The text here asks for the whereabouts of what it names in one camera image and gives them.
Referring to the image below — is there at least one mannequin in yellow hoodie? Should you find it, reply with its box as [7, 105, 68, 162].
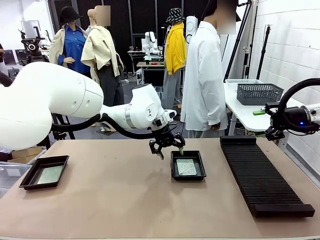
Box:
[162, 7, 187, 121]

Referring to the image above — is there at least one black ESD tray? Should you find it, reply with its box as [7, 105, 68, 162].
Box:
[19, 155, 70, 191]
[170, 150, 207, 181]

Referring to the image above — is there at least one mannequin in beige jacket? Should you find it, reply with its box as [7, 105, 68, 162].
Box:
[80, 5, 126, 132]

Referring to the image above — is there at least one patterned bucket hat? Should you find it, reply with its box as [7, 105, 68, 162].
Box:
[165, 7, 186, 24]

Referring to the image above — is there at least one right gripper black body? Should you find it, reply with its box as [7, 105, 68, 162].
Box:
[270, 105, 311, 131]

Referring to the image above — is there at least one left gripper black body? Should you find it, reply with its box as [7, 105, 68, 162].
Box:
[150, 122, 178, 149]

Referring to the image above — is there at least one grey plastic mesh basket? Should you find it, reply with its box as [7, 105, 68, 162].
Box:
[236, 83, 285, 106]

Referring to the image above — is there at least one mannequin in blue shirt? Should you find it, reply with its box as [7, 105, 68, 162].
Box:
[48, 6, 92, 79]

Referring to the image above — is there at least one dark computer monitor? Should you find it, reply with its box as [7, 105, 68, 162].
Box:
[14, 49, 27, 64]
[1, 49, 16, 66]

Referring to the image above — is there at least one clear plastic bin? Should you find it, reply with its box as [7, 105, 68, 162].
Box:
[224, 78, 265, 88]

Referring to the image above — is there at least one black brimmed hat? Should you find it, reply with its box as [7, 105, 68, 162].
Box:
[59, 6, 84, 26]

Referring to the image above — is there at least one black step stool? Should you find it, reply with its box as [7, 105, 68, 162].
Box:
[7, 67, 21, 79]

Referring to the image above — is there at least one green perforated circuit board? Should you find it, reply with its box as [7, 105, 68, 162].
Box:
[176, 158, 199, 177]
[37, 165, 65, 185]

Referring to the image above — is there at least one black camera tripod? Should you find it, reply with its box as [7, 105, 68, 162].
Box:
[26, 54, 76, 141]

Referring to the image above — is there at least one white side table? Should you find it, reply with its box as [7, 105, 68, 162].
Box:
[223, 82, 308, 152]

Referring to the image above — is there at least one background work table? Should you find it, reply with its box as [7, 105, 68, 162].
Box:
[136, 61, 166, 87]

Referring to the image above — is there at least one white tower device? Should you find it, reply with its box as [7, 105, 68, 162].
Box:
[185, 15, 199, 44]

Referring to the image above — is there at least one thin black light stand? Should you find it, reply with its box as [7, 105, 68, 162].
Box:
[256, 24, 272, 81]

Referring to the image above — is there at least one large clear plastic container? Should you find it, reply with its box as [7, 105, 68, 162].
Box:
[0, 161, 32, 199]

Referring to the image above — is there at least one brown cardboard box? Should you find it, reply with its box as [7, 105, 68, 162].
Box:
[7, 146, 43, 165]

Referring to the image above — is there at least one person in white shirt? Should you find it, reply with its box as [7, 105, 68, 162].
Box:
[179, 0, 237, 139]

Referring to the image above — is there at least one person right forearm white sleeve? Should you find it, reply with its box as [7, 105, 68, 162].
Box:
[206, 98, 227, 126]

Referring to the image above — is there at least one black slotted board rack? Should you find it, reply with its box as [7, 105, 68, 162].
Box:
[219, 135, 316, 218]

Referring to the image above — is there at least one right arm black cable sleeve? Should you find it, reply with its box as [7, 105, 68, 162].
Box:
[276, 78, 320, 134]

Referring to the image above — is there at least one black tripod stand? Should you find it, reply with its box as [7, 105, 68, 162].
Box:
[223, 0, 258, 82]

